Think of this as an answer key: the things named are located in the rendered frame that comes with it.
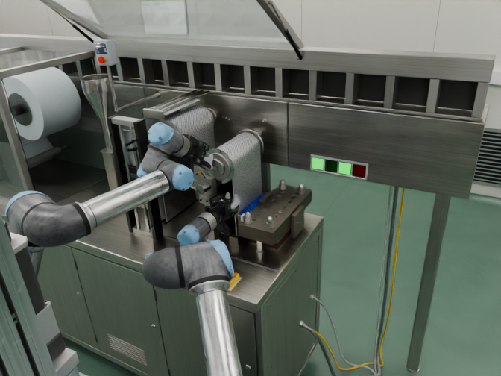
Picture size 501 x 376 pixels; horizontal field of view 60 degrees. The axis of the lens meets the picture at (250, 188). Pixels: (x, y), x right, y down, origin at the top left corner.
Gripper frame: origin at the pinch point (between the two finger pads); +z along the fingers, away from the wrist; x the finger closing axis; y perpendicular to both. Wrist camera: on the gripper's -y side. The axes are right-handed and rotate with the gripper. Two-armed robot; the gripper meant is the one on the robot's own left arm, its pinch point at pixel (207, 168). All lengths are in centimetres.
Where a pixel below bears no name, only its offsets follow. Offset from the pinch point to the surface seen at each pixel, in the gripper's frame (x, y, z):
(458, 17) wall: -57, 193, 190
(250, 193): -8.4, -2.2, 25.4
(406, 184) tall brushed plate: -69, 16, 34
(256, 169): -8.4, 8.4, 23.8
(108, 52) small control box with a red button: 49, 36, -22
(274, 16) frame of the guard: -22, 53, -21
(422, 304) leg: -82, -28, 91
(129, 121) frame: 29.1, 9.0, -18.6
